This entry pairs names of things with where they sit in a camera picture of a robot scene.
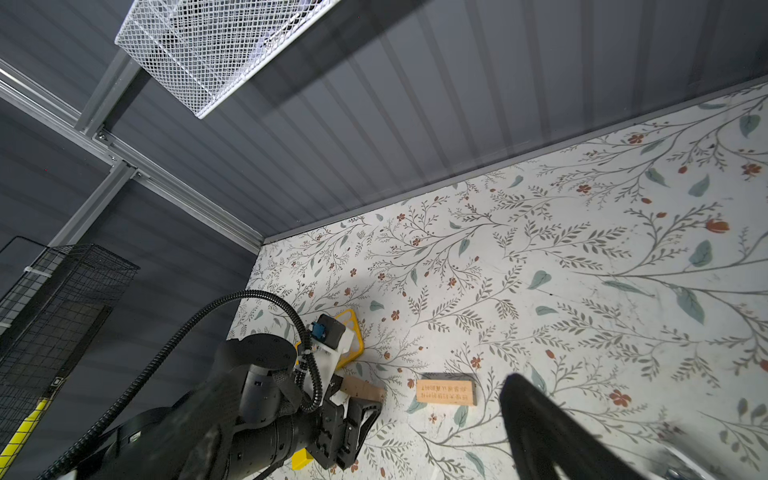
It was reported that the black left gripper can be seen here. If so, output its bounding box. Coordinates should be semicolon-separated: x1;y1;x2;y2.
308;398;383;470

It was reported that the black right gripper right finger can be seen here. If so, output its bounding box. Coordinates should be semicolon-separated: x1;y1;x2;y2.
499;374;641;479

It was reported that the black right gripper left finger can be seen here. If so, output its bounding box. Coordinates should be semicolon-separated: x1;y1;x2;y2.
93;374;241;480

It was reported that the wood block with holes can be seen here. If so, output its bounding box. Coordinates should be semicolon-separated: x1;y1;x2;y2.
415;379;476;406

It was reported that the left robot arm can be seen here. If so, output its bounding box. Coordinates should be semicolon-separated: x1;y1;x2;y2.
57;334;382;479

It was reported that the small yellow cube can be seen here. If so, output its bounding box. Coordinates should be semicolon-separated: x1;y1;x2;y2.
291;448;314;471

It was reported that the yellow calculator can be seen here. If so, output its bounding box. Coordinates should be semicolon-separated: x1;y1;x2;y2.
308;309;364;376

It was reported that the yellow ruler in basket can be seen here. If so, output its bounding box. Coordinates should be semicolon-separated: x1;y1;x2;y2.
0;398;51;479

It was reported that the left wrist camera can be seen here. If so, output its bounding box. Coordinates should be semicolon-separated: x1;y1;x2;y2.
310;310;358;401

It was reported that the black corrugated cable conduit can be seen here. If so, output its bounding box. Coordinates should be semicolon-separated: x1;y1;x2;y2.
35;289;325;480

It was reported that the black wire basket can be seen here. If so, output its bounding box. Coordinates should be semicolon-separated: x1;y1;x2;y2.
1;244;140;452

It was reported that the white wire basket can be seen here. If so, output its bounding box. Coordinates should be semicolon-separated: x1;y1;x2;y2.
115;0;338;119

